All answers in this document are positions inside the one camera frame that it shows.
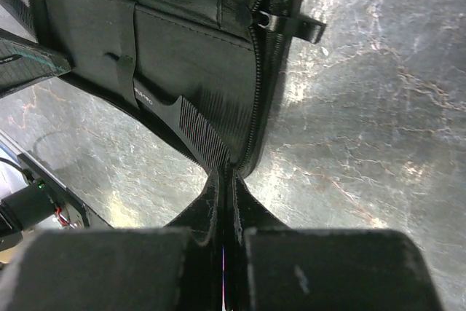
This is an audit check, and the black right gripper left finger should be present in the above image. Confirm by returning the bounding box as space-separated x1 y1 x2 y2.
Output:
1 171 224 310

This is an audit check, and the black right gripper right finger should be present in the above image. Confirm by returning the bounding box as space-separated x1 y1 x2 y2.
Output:
232 176 443 310

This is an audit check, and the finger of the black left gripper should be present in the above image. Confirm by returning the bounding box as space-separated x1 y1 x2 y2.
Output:
1 29 71 98

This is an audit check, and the black fine-tooth tail comb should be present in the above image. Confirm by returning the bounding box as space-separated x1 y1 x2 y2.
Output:
133 78 229 173

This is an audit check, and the black zippered tool case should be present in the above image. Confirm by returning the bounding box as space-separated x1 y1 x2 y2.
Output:
28 0 325 176

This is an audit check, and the black wide-tooth comb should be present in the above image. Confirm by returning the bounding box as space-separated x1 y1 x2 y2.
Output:
1 0 35 36

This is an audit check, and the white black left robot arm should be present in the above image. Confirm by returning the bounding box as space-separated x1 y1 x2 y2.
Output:
1 30 73 269

